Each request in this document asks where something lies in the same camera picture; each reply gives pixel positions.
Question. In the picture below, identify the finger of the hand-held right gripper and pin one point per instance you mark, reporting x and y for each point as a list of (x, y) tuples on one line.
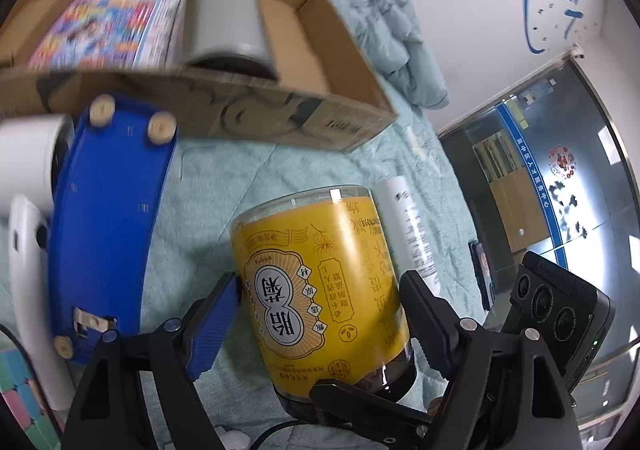
[(360, 402)]

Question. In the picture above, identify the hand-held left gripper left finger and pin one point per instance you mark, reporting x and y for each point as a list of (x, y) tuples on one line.
[(212, 325)]

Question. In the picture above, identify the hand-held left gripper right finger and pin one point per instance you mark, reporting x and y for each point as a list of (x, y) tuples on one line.
[(425, 320)]

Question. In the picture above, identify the white tube bottle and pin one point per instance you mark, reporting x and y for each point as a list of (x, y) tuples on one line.
[(405, 225)]

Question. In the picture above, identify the yellow label jar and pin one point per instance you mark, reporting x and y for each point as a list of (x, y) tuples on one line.
[(320, 290)]

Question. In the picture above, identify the blue box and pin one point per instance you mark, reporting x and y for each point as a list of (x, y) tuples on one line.
[(110, 230)]

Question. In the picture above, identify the pastel puzzle cube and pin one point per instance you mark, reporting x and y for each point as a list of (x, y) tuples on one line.
[(25, 405)]

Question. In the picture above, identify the large cardboard box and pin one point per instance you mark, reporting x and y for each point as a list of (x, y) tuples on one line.
[(250, 104)]

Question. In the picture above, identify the silver metal can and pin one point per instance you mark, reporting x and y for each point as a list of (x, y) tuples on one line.
[(225, 14)]

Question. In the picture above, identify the colourful board game box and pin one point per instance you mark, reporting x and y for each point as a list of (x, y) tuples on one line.
[(100, 24)]

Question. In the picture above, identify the black smartphone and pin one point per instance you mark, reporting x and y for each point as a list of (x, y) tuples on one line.
[(482, 275)]

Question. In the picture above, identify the light blue bed blanket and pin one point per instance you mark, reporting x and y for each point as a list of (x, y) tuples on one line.
[(210, 210)]

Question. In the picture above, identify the glass door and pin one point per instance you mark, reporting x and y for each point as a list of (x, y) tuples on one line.
[(575, 154)]

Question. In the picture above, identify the white flat plastic device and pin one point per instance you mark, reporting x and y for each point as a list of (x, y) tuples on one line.
[(30, 290)]

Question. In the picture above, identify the white round appliance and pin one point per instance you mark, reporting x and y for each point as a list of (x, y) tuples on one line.
[(25, 154)]

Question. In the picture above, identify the light blue quilt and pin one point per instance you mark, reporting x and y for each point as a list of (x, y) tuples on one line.
[(390, 19)]

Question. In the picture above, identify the small wall-mounted device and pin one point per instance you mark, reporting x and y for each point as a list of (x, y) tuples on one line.
[(578, 51)]

